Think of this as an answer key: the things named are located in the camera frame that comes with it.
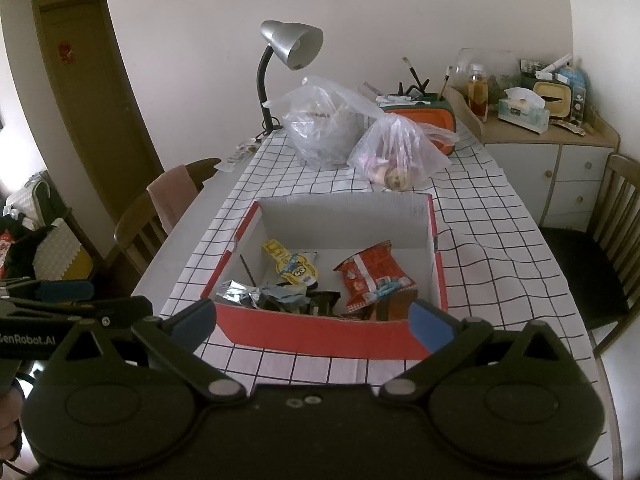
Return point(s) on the clear glass jar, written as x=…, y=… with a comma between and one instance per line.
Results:
x=492, y=65

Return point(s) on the small clear packets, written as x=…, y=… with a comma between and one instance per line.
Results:
x=242, y=154

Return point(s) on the yellow snack packet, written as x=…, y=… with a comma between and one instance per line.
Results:
x=299, y=270

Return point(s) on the dark snack packet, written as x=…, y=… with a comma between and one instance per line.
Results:
x=324, y=304

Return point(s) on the checkered tablecloth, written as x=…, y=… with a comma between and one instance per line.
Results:
x=480, y=240

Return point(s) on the silver desk lamp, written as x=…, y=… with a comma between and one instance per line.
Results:
x=292, y=42

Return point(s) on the green tissue box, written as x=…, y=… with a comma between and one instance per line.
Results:
x=522, y=112

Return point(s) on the red cardboard box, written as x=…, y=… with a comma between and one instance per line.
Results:
x=325, y=337

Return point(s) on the black branch stand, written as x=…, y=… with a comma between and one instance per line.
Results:
x=415, y=85

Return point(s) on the pink cloth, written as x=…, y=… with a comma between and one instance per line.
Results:
x=172, y=195

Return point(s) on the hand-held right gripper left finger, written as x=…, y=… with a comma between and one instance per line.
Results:
x=197, y=324

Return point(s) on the blue snack packet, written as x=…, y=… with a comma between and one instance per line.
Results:
x=282, y=294

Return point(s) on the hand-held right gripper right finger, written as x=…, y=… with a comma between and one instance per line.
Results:
x=430, y=327

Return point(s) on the pink plastic bag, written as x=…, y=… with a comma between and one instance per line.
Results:
x=400, y=155

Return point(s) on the orange green bag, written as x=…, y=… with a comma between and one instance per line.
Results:
x=435, y=122

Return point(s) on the person's left hand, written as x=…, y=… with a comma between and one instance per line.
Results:
x=9, y=425

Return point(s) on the clear plastic bag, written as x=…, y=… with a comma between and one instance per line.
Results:
x=320, y=130

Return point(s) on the white wooden cabinet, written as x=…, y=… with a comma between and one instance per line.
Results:
x=520, y=165

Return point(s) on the amber bottle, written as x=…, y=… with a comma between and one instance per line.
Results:
x=477, y=95

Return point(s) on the silver foil snack packet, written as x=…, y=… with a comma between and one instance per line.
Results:
x=237, y=292

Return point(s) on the wooden chair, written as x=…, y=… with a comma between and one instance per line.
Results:
x=137, y=230
x=600, y=270

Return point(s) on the white yellow quilted board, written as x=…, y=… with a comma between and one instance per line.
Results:
x=62, y=255

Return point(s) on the beige slotted box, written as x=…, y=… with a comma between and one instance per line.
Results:
x=550, y=100

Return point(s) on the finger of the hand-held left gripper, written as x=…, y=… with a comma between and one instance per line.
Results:
x=120, y=310
x=65, y=290

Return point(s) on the brown shiny snack packet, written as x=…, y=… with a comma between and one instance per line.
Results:
x=395, y=307

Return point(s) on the brown wooden door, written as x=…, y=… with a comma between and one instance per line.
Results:
x=95, y=90

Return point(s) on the red snack packet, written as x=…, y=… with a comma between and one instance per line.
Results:
x=372, y=272

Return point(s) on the small yellow packet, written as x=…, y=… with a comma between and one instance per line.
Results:
x=275, y=249

